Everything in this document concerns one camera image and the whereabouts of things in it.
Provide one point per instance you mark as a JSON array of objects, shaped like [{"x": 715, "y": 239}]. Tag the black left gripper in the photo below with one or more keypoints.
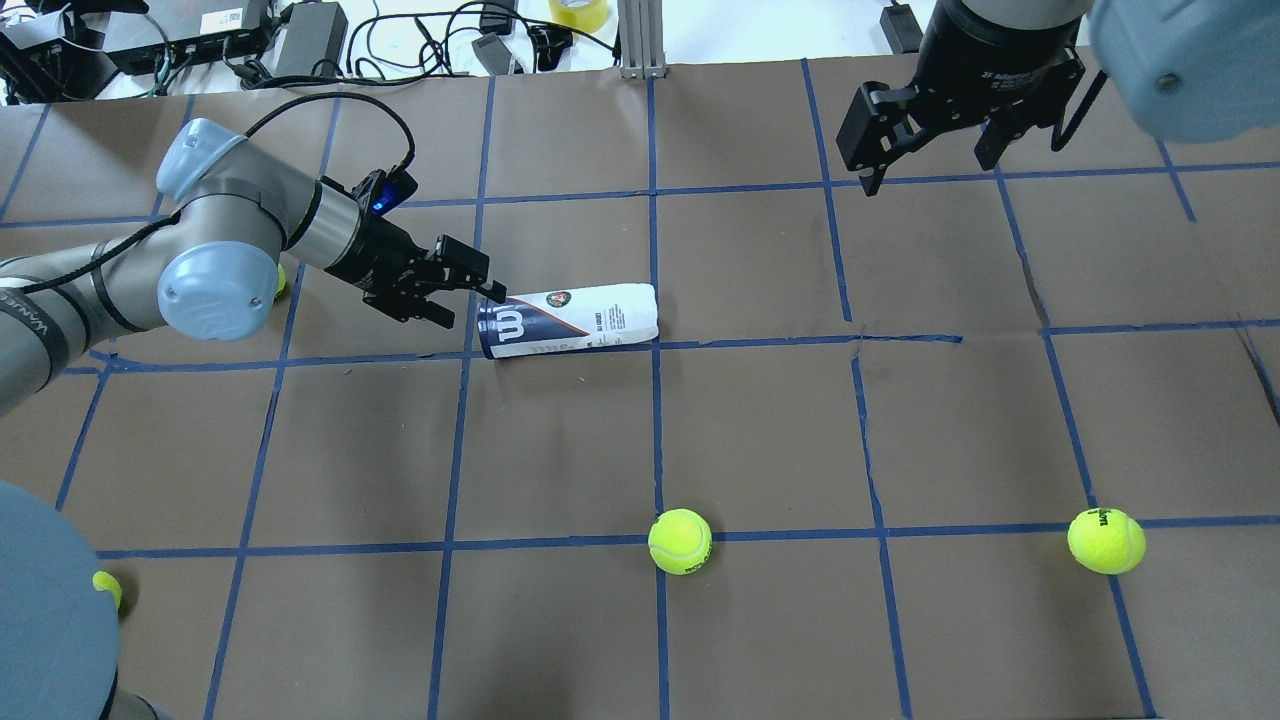
[{"x": 367, "y": 254}]

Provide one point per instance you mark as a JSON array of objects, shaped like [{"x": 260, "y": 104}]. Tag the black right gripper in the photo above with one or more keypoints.
[{"x": 975, "y": 62}]

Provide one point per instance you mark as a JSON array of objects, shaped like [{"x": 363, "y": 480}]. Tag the white blue tennis ball can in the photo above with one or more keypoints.
[{"x": 549, "y": 322}]

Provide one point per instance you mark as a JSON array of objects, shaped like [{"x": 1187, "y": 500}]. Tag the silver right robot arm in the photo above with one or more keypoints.
[{"x": 1187, "y": 71}]

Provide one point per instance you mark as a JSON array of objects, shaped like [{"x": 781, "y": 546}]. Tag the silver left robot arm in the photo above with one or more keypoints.
[{"x": 210, "y": 272}]

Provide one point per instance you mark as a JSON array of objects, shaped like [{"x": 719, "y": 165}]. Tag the tennis ball Roland Garros print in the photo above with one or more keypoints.
[{"x": 281, "y": 282}]

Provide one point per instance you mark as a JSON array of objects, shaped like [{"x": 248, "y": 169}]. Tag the tennis ball centre of table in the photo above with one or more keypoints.
[{"x": 680, "y": 541}]

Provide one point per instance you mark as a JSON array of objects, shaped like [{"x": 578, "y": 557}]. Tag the tennis ball with Wilson print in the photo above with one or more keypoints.
[{"x": 1107, "y": 541}]

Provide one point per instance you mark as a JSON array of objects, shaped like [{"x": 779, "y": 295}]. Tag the tennis ball near base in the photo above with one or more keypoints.
[{"x": 104, "y": 581}]

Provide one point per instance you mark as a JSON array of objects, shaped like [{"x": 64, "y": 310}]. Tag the black power brick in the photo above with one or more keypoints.
[{"x": 313, "y": 34}]

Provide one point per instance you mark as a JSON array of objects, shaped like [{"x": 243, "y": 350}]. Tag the yellow tape roll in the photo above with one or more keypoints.
[{"x": 586, "y": 16}]

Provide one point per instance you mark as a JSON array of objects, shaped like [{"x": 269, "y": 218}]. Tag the aluminium frame post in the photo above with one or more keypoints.
[{"x": 641, "y": 36}]

